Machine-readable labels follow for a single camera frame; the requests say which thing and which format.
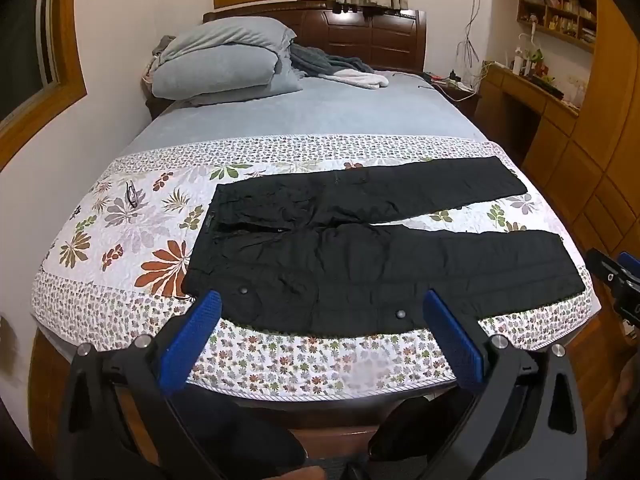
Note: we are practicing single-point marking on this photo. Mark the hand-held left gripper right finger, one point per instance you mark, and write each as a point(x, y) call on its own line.
point(452, 345)

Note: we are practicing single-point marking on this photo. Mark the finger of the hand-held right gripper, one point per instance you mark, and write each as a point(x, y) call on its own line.
point(629, 310)
point(627, 266)

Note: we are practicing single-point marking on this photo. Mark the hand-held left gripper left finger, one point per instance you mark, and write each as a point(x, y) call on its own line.
point(192, 345)

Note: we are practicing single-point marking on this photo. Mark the black pants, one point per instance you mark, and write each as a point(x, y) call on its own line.
point(350, 270)

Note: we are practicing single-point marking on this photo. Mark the person's right forearm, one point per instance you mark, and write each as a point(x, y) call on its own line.
point(625, 395)

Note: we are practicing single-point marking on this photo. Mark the floral quilt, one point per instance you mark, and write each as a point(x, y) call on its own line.
point(125, 240)

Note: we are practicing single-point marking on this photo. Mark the wooden wardrobe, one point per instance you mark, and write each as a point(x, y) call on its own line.
point(615, 110)

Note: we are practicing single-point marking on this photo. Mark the eyeglasses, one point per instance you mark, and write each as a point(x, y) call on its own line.
point(132, 200)

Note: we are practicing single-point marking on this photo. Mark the wooden desk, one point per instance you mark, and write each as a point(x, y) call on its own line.
point(555, 115)

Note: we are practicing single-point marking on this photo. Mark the flat black object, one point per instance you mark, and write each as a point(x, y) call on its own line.
point(546, 86)

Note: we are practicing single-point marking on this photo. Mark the wooden nightstand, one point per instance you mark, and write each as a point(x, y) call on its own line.
point(465, 105)

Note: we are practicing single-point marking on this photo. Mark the white bottle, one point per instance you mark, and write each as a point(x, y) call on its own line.
point(518, 62)

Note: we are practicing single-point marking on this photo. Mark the grey-blue pillow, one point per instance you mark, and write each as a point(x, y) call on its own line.
point(220, 50)
point(250, 92)

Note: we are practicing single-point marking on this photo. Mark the row of books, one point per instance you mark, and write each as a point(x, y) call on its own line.
point(562, 7)

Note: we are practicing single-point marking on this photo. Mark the blue-grey bed sheet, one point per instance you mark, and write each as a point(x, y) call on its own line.
point(325, 110)

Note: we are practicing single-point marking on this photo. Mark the white towel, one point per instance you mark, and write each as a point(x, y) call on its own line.
point(360, 79)

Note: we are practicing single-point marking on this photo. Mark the grey blanket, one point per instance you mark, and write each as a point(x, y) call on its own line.
point(320, 60)

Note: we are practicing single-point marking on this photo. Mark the wooden headboard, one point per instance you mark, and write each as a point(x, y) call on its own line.
point(380, 35)

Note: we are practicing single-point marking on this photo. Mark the wooden framed side window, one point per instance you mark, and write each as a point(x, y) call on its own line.
point(30, 60)

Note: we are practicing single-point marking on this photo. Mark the wooden wall shelf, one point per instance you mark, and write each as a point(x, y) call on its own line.
point(525, 10)

